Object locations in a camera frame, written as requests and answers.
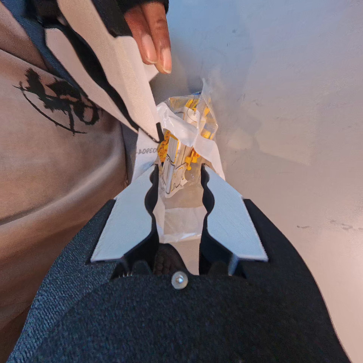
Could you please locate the black chair armrest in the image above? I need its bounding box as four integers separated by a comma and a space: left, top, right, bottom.
154, 243, 186, 275

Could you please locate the large clear plastic bag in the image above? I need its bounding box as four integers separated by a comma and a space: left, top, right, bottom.
132, 78, 226, 244

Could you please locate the grey desk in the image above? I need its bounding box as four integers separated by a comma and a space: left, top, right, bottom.
122, 0, 363, 363

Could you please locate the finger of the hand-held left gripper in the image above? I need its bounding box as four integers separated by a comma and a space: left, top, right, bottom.
57, 0, 164, 143
45, 27, 143, 135

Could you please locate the person's left hand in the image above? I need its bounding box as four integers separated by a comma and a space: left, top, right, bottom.
125, 3, 172, 75

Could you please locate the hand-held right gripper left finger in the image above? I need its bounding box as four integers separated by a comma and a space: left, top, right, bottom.
90, 164, 160, 275

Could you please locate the pile of yellow building parts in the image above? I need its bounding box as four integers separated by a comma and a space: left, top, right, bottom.
157, 96, 212, 171

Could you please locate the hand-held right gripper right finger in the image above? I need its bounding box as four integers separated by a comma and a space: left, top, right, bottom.
199, 164, 269, 275

